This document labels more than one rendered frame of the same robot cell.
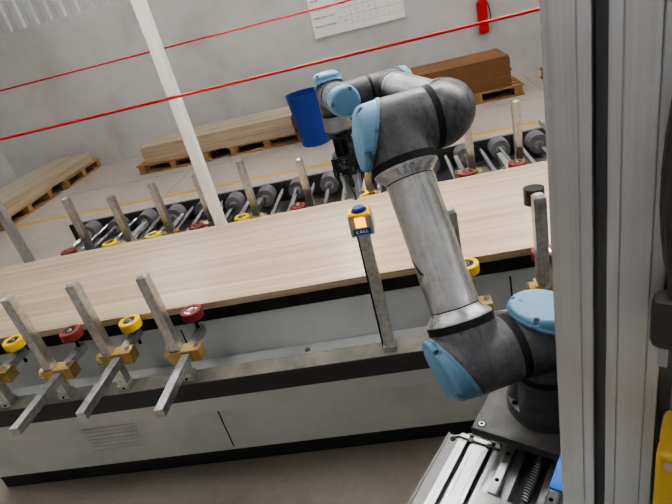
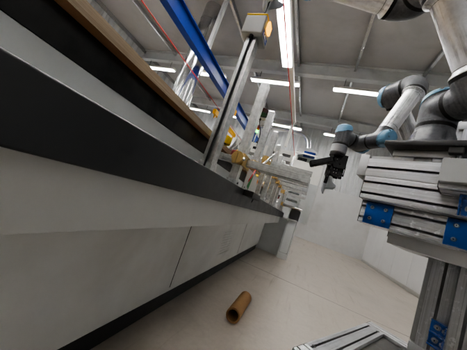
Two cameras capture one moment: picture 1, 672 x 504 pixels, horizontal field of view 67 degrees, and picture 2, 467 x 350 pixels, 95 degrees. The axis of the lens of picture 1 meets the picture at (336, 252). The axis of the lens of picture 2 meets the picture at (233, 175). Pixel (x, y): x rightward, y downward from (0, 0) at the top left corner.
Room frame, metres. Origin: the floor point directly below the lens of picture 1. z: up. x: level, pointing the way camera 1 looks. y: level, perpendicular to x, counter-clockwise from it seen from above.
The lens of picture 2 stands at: (1.21, 0.53, 0.65)
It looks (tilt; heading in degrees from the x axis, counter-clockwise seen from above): 6 degrees up; 280
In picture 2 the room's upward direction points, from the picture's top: 19 degrees clockwise
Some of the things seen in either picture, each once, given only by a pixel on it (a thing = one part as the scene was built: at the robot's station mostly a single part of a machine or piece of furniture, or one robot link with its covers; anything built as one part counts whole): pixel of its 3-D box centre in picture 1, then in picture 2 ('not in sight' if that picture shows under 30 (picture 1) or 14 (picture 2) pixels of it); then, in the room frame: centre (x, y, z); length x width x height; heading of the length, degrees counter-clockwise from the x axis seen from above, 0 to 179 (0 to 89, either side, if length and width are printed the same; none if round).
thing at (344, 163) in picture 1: (344, 152); not in sight; (1.37, -0.09, 1.41); 0.09 x 0.08 x 0.12; 170
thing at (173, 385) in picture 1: (183, 366); not in sight; (1.45, 0.60, 0.81); 0.44 x 0.03 x 0.04; 170
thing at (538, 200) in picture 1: (542, 265); (258, 152); (1.31, -0.60, 0.93); 0.04 x 0.04 x 0.48; 80
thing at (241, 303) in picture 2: not in sight; (240, 305); (1.14, -0.89, 0.04); 0.30 x 0.08 x 0.08; 80
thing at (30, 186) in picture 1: (32, 184); not in sight; (8.18, 4.34, 0.23); 2.42 x 0.76 x 0.17; 170
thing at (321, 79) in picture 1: (331, 93); not in sight; (1.38, -0.09, 1.57); 0.09 x 0.08 x 0.11; 7
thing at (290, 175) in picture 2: not in sight; (257, 167); (1.28, -0.38, 0.81); 0.44 x 0.03 x 0.04; 170
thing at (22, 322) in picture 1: (40, 350); not in sight; (1.62, 1.12, 0.92); 0.04 x 0.04 x 0.48; 80
